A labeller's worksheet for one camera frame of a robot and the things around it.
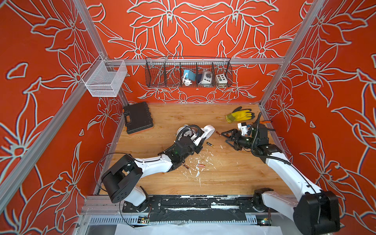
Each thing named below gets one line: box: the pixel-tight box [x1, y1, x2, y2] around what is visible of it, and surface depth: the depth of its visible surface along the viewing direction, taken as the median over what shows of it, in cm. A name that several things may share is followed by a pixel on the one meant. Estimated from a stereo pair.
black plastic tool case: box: [123, 101, 154, 135], surface depth 105 cm
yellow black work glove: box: [225, 106, 256, 123], surface depth 112 cm
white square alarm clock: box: [201, 124, 216, 141], surface depth 80 cm
